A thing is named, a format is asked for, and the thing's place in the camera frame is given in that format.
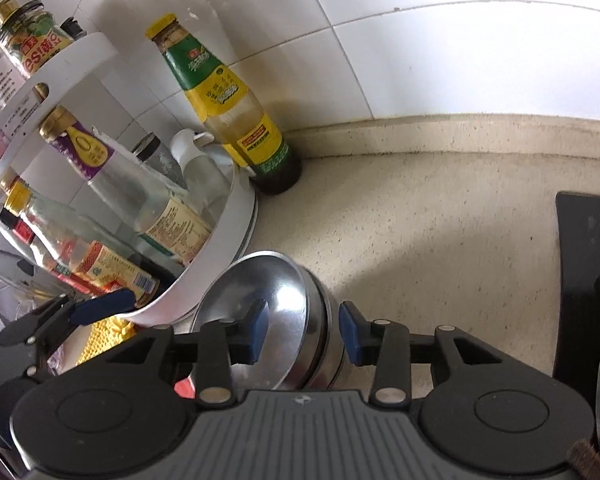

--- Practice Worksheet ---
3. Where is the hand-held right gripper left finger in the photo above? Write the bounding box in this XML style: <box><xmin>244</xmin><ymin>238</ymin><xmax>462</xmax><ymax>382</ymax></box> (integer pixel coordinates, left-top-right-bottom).
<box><xmin>100</xmin><ymin>299</ymin><xmax>270</xmax><ymax>405</ymax></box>

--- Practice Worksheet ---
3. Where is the red label soy sauce bottle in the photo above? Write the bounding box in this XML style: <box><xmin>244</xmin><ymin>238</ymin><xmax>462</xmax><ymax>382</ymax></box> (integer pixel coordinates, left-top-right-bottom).
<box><xmin>0</xmin><ymin>209</ymin><xmax>111</xmax><ymax>297</ymax></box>

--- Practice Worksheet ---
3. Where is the gold cap red label bottle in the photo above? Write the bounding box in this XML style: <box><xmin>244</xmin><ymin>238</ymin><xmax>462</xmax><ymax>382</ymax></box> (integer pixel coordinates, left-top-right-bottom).
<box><xmin>0</xmin><ymin>0</ymin><xmax>76</xmax><ymax>80</ymax></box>

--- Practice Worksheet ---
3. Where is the white pump bottle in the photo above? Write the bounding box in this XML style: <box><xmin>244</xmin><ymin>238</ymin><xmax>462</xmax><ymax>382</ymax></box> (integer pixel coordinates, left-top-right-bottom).
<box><xmin>170</xmin><ymin>129</ymin><xmax>233</xmax><ymax>221</ymax></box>

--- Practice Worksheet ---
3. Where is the green yellow label sauce bottle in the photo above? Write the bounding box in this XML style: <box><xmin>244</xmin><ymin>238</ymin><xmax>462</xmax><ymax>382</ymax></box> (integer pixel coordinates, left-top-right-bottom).
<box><xmin>146</xmin><ymin>14</ymin><xmax>303</xmax><ymax>196</ymax></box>

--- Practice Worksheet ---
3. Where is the black cap small bottle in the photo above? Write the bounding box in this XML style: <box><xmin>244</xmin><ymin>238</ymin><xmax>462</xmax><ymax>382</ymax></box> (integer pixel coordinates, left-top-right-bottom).
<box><xmin>60</xmin><ymin>16</ymin><xmax>88</xmax><ymax>41</ymax></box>

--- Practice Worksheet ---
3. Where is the clear yellow-red label vinegar bottle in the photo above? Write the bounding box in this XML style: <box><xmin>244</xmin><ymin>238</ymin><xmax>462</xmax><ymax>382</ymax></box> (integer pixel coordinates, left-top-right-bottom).
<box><xmin>5</xmin><ymin>179</ymin><xmax>161</xmax><ymax>307</ymax></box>

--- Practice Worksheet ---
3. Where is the brown fuzzy sleeve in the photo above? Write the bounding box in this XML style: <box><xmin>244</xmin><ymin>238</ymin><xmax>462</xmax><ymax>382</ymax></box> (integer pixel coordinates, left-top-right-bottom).
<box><xmin>566</xmin><ymin>439</ymin><xmax>600</xmax><ymax>480</ymax></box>

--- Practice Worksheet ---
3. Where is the black lid glass jar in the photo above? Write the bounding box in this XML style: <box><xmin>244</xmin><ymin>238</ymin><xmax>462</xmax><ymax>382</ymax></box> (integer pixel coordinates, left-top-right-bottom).
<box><xmin>131</xmin><ymin>132</ymin><xmax>188</xmax><ymax>193</ymax></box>

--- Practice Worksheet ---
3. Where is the white round bottle rack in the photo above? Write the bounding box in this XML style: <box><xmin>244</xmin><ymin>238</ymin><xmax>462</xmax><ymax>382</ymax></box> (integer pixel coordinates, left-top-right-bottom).
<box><xmin>0</xmin><ymin>31</ymin><xmax>258</xmax><ymax>331</ymax></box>

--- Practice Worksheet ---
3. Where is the black stove top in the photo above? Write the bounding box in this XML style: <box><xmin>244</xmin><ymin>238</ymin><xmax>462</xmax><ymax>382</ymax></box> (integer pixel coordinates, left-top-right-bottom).
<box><xmin>554</xmin><ymin>190</ymin><xmax>600</xmax><ymax>386</ymax></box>

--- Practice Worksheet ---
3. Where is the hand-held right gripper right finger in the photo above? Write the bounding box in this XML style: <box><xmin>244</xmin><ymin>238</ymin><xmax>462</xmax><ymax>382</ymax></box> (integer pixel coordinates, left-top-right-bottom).
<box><xmin>339</xmin><ymin>301</ymin><xmax>503</xmax><ymax>406</ymax></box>

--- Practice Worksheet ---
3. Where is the stainless steel bowl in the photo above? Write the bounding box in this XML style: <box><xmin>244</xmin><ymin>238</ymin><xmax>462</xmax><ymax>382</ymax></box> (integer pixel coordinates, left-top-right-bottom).
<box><xmin>295</xmin><ymin>267</ymin><xmax>333</xmax><ymax>392</ymax></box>
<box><xmin>322</xmin><ymin>287</ymin><xmax>353</xmax><ymax>388</ymax></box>
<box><xmin>192</xmin><ymin>252</ymin><xmax>312</xmax><ymax>392</ymax></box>

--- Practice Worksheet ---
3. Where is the clear purple label bottle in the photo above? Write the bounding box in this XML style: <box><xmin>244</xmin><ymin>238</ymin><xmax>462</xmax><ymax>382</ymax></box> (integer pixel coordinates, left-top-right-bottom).
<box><xmin>39</xmin><ymin>105</ymin><xmax>216</xmax><ymax>267</ymax></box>

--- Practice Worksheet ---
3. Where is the glass pot lid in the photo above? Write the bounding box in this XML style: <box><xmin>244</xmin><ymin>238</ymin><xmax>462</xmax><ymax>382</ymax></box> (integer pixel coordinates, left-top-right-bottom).
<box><xmin>0</xmin><ymin>249</ymin><xmax>81</xmax><ymax>311</ymax></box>

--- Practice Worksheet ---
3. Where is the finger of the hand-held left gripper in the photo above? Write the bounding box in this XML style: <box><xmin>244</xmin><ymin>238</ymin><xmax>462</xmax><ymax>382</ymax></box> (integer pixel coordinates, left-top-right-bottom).
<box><xmin>0</xmin><ymin>296</ymin><xmax>75</xmax><ymax>347</ymax></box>
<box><xmin>30</xmin><ymin>287</ymin><xmax>137</xmax><ymax>343</ymax></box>

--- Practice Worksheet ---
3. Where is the yellow chenille mat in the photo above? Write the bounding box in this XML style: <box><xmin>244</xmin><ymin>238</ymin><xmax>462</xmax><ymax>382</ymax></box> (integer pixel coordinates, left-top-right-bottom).
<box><xmin>76</xmin><ymin>314</ymin><xmax>137</xmax><ymax>367</ymax></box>

